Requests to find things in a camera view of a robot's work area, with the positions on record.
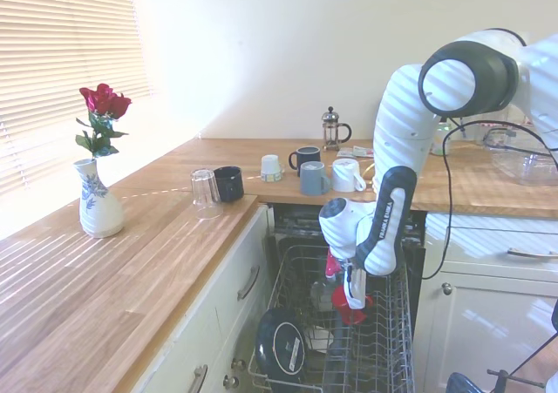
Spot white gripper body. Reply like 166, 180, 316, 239
342, 265, 368, 301

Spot red speckled enamel mug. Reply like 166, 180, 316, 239
330, 284, 375, 327

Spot clear glass in rack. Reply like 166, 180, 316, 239
310, 279, 337, 312

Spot white dish in rack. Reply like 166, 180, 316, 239
304, 325, 335, 353

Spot white mug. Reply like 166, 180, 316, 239
331, 158, 367, 193

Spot grey mug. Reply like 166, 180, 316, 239
298, 160, 331, 196

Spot dark mug blue interior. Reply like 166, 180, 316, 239
288, 146, 322, 177

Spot navy blue mug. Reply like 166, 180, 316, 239
212, 166, 245, 202

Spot stainless steel dishwasher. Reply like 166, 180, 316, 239
261, 200, 428, 393

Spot black plate with label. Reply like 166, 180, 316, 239
255, 308, 309, 385

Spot white door cabinet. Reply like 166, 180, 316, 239
420, 212, 558, 393

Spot dark blue round object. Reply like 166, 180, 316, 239
446, 371, 480, 393

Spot white drawer cabinet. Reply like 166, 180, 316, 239
126, 205, 272, 393

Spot small white patterned cup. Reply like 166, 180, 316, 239
260, 154, 285, 184

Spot glass french press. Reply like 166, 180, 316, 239
321, 105, 352, 152

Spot jar with green lid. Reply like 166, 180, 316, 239
431, 121, 453, 155

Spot clear drinking glass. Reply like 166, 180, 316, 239
189, 168, 223, 220

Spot clear glass bowl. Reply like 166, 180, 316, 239
483, 122, 558, 187

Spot white vase blue floral print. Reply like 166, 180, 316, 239
72, 157, 125, 239

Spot red artificial roses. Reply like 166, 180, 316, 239
74, 83, 133, 159

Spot white window blinds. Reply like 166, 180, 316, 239
0, 0, 156, 241

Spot grey wire dish rack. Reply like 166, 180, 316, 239
248, 244, 415, 393

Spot silver drawer handle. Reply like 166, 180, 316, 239
190, 364, 209, 393
507, 247, 558, 260
237, 265, 262, 302

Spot black cable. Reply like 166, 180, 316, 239
420, 120, 558, 281

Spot black camera stand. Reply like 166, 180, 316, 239
486, 296, 558, 393

